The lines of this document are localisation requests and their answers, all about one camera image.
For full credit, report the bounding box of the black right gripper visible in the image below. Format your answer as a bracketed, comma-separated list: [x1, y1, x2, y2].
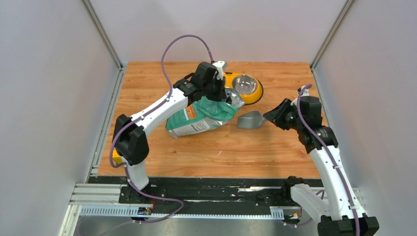
[263, 98, 304, 131]

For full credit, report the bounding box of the grey metal scoop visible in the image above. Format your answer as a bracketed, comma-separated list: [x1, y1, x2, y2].
[237, 111, 266, 129]

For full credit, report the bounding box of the green pet food bag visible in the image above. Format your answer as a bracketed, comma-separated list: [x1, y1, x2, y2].
[165, 88, 245, 139]

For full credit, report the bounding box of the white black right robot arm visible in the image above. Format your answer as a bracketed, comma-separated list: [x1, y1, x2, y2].
[263, 95, 380, 236]

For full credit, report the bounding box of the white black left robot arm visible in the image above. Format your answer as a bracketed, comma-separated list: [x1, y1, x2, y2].
[112, 60, 227, 203]

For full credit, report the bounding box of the yellow double pet bowl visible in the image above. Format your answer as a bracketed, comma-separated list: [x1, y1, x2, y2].
[224, 72, 264, 105]

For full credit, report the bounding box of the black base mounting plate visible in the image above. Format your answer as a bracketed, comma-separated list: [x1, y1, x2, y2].
[87, 176, 327, 216]

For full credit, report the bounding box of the yellow building brick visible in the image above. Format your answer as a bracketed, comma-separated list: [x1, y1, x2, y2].
[112, 156, 123, 165]

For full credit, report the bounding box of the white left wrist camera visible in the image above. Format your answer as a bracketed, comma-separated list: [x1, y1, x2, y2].
[211, 60, 228, 80]

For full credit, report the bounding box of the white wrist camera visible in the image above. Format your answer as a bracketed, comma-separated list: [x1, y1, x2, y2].
[211, 60, 228, 80]
[297, 84, 312, 99]

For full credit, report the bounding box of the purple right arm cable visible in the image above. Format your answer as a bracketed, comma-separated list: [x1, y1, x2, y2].
[281, 84, 362, 236]

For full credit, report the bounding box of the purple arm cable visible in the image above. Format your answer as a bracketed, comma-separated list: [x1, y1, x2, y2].
[281, 84, 362, 236]
[109, 34, 216, 224]

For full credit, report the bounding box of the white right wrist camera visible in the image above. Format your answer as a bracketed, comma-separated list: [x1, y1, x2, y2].
[297, 84, 312, 99]

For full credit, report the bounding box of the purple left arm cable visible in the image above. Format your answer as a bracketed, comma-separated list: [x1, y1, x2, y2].
[109, 34, 216, 224]

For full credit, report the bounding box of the aluminium frame post right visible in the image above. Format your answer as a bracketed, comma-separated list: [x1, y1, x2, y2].
[310, 0, 356, 72]

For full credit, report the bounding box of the aluminium frame post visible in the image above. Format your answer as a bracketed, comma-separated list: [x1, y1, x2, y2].
[81, 0, 124, 71]
[310, 0, 356, 72]

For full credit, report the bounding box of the aluminium frame post left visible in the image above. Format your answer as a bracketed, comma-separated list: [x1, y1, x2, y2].
[81, 0, 124, 71]

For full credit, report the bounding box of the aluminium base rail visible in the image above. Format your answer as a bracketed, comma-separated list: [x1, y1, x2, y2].
[59, 183, 372, 236]

